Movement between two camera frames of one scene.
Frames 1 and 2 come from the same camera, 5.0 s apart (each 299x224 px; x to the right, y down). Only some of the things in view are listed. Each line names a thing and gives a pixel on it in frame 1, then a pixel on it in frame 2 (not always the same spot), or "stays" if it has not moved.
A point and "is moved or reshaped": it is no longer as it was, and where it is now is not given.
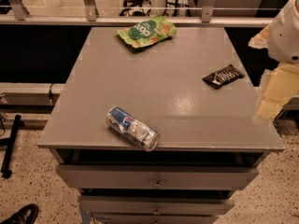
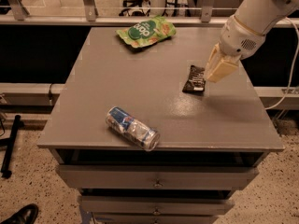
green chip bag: (149, 32) stays
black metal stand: (10, 143) stays
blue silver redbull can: (141, 133) stays
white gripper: (285, 37) -> (239, 40)
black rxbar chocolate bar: (222, 77) is moved or reshaped
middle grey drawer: (155, 204) stays
